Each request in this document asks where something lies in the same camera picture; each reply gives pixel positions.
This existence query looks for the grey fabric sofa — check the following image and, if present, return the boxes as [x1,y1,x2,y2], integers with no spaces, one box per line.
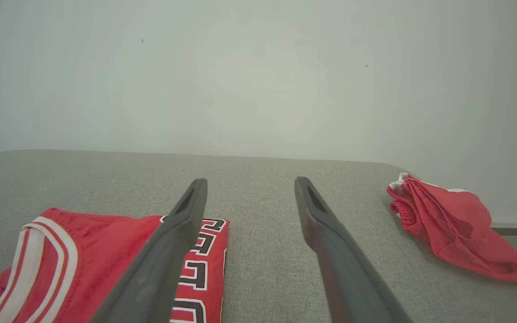
[0,149,517,323]

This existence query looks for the red shorts with white trim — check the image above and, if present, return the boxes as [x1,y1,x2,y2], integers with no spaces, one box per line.
[387,173,517,292]

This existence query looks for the red and white basketball jersey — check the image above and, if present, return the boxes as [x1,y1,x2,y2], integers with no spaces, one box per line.
[0,207,230,323]

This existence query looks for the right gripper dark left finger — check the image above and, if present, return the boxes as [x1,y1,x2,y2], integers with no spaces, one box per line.
[90,178,208,323]

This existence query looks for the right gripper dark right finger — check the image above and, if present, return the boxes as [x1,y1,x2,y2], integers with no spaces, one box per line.
[294,176,414,323]

